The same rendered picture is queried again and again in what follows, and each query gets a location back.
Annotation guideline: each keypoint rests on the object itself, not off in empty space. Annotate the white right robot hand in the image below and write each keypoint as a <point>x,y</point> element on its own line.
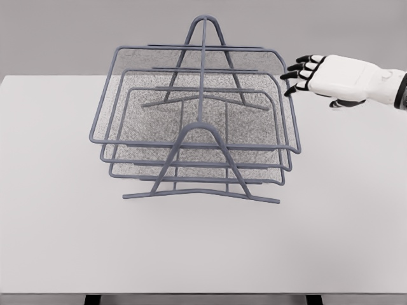
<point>340,76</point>

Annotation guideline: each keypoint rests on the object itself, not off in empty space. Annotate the large grey mesh folder tray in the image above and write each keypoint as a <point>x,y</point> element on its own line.
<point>143,59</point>

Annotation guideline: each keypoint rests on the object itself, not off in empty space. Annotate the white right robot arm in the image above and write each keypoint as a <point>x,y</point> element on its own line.
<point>393,85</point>

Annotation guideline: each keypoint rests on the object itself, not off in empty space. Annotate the medium grey mesh folder tray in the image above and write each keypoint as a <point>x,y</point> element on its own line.
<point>133,158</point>

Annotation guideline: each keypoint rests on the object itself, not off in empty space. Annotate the small grey mesh folder tray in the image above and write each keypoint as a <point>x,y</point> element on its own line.
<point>133,173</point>

